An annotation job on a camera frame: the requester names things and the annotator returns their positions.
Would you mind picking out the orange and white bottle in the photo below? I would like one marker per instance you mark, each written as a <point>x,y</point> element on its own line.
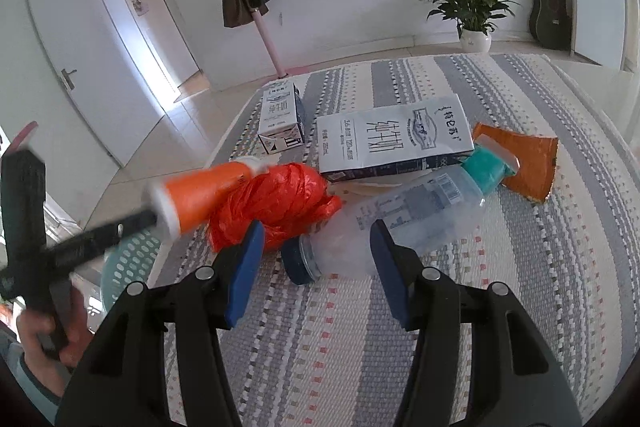
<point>200,194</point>

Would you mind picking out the brown handbag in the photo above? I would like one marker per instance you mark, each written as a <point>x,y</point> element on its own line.
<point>235,7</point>

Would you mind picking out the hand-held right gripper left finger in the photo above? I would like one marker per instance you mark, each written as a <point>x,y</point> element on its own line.
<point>246,267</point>

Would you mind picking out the clear plastic bottle blue cap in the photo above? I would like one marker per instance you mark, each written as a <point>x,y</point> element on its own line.
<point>345,234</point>

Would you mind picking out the beige paper scrap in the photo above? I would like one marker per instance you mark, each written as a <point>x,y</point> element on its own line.
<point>360,190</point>

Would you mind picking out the large white milk carton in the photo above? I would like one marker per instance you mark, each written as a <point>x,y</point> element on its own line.
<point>390,137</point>

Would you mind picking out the small wall picture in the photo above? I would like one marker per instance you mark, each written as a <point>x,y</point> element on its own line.
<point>141,5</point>

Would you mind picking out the teal white-capped container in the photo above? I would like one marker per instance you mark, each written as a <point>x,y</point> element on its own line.
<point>487,167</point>

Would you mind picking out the person's left forearm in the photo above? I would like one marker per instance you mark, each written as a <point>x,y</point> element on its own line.
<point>30,387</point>

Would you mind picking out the red plastic bag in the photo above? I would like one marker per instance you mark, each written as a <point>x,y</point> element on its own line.
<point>290,199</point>

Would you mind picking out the orange snack wrapper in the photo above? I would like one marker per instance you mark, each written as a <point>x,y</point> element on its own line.
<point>532,162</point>

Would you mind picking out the small white milk carton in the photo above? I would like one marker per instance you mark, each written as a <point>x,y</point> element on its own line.
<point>277,112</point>

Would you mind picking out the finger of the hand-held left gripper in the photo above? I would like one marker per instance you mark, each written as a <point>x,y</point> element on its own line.
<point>100,237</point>

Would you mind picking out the white plant pot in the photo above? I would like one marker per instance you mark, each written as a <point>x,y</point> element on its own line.
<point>475,41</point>

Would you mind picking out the light blue perforated basket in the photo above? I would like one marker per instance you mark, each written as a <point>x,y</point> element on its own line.
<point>132,257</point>

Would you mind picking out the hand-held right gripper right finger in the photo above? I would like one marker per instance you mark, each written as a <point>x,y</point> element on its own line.
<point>389,272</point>

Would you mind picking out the pink coat rack pole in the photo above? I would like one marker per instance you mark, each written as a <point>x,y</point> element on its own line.
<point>267,42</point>

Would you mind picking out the striped woven tablecloth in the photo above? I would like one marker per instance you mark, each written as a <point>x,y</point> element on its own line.
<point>510,287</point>

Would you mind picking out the person's left hand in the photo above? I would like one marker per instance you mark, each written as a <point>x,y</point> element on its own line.
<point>42,337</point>

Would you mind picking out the white door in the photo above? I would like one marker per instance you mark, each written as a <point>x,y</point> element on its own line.
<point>75,32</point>

